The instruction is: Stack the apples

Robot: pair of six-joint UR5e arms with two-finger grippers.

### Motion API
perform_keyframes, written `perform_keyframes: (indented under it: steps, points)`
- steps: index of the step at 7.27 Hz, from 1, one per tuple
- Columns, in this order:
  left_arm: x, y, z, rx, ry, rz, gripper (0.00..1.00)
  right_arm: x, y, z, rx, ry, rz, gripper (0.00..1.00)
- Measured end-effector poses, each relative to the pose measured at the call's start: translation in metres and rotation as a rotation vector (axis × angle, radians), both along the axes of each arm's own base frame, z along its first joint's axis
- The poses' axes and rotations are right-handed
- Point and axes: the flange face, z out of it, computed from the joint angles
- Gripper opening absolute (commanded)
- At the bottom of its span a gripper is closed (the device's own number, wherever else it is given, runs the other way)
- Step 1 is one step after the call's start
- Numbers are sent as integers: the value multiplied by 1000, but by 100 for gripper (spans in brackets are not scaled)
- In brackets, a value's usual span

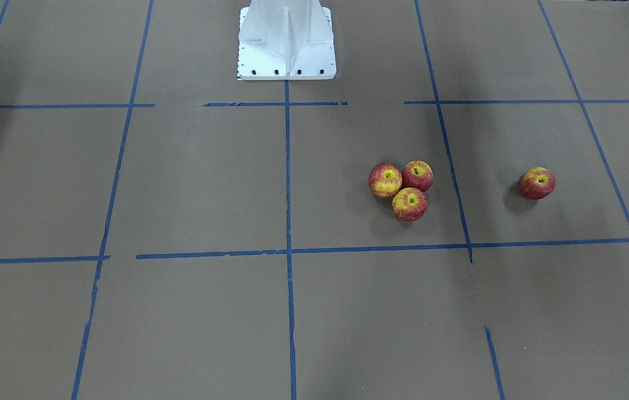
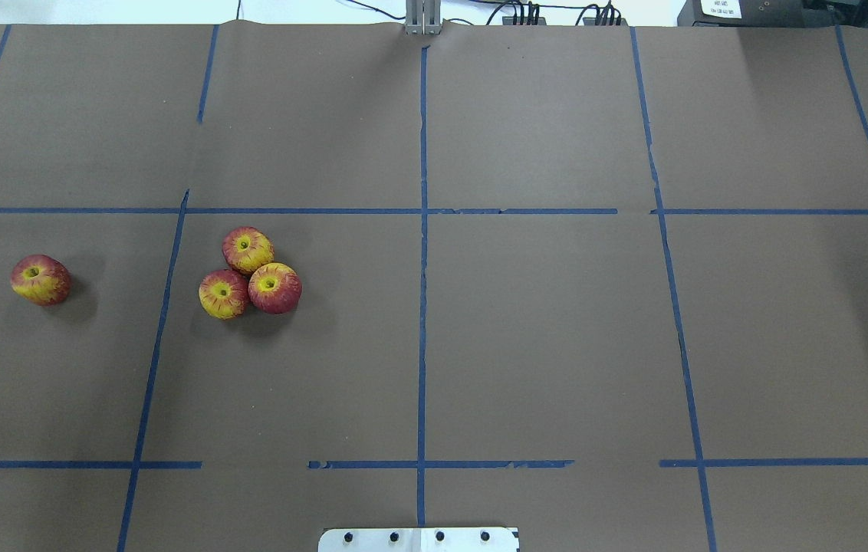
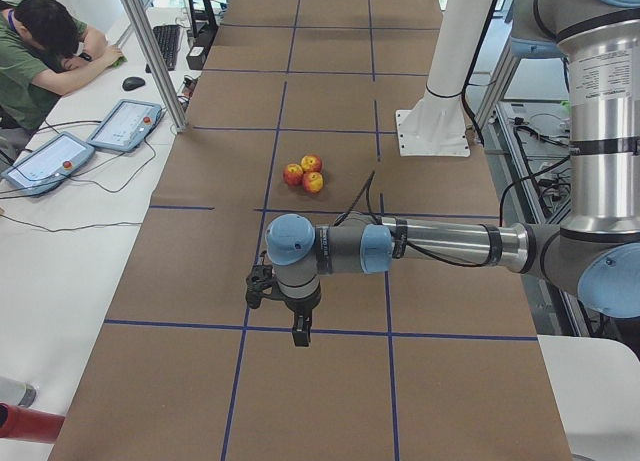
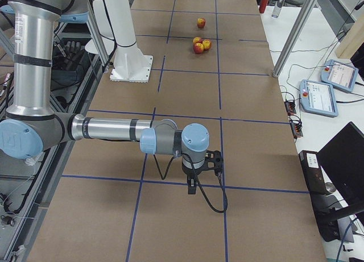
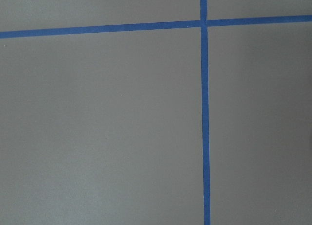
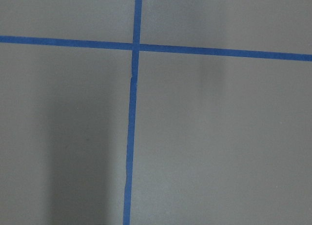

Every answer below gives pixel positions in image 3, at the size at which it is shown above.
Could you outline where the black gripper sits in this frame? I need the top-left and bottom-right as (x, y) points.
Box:
(284, 294), (320, 347)

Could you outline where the red yellow apple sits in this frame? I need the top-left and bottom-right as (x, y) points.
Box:
(300, 154), (323, 172)
(282, 163), (305, 186)
(302, 171), (324, 194)

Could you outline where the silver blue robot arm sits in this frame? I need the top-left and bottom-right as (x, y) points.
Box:
(246, 0), (639, 346)

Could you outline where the red yellow apple front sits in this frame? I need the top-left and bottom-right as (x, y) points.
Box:
(302, 171), (324, 194)

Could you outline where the red yellow apple back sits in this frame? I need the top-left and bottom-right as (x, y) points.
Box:
(300, 154), (323, 172)

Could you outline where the brown paper table cover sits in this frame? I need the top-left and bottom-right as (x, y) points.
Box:
(51, 0), (570, 460)

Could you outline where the far teach pendant tablet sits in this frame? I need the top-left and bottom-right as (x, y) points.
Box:
(87, 99), (162, 152)

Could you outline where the teach pendant tablet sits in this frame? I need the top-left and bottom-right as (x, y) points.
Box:
(87, 99), (162, 152)
(1, 132), (95, 196)

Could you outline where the black box with label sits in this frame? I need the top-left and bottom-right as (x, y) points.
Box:
(186, 46), (206, 71)

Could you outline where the near teach pendant tablet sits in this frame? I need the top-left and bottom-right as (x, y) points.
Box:
(1, 132), (95, 196)

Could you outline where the black computer mouse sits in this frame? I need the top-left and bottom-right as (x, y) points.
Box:
(122, 76), (146, 92)

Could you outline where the red cylinder object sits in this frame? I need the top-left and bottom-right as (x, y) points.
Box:
(1, 403), (65, 444)

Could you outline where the black keyboard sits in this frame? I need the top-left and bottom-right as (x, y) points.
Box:
(152, 24), (181, 71)

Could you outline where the person in green shirt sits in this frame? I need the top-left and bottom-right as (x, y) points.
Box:
(1, 0), (124, 132)

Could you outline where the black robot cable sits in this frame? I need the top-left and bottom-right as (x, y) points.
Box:
(333, 169), (489, 268)

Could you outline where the black pendant cable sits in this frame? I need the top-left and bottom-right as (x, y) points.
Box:
(0, 119), (157, 232)

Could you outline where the white pedestal base plate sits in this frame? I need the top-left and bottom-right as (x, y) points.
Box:
(395, 92), (470, 157)

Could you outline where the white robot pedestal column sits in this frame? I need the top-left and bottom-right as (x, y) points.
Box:
(425, 0), (497, 99)

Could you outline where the aluminium frame post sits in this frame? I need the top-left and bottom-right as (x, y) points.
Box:
(120, 0), (187, 133)

